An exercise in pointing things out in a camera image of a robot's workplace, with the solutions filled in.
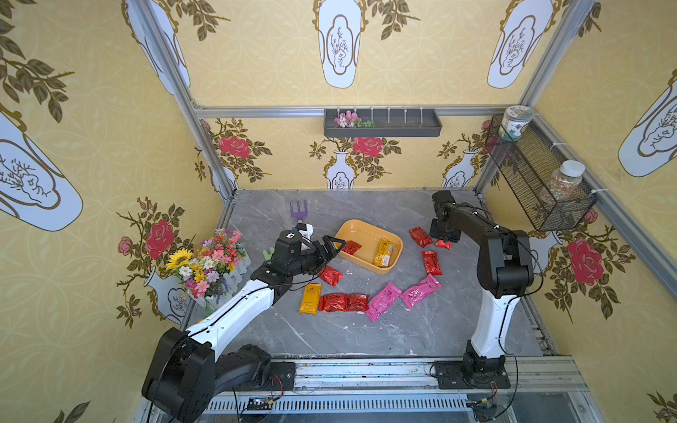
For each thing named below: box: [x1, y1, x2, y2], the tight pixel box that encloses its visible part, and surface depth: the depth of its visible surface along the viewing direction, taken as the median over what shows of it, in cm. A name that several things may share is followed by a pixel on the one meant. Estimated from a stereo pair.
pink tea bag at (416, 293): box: [399, 274, 443, 310], surface depth 89 cm
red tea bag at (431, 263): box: [422, 251, 443, 276], surface depth 96 cm
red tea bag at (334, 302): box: [319, 293, 350, 313], surface depth 87 cm
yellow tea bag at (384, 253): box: [373, 237, 396, 268], surface depth 99 cm
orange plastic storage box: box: [334, 219, 404, 275], surface depth 103 cm
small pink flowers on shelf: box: [334, 110, 375, 128], surface depth 89 cm
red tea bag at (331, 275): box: [317, 266, 344, 288], surface depth 94 cm
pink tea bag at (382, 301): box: [364, 282, 402, 323], surface depth 87 cm
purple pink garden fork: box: [290, 199, 308, 220], surface depth 116 cm
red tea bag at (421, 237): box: [408, 226, 434, 249], surface depth 102 cm
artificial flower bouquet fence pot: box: [166, 228, 253, 314], surface depth 81 cm
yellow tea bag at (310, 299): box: [299, 282, 322, 317], surface depth 87 cm
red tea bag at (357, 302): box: [347, 293, 371, 312], surface depth 87 cm
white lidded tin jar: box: [498, 104, 535, 142], surface depth 87 cm
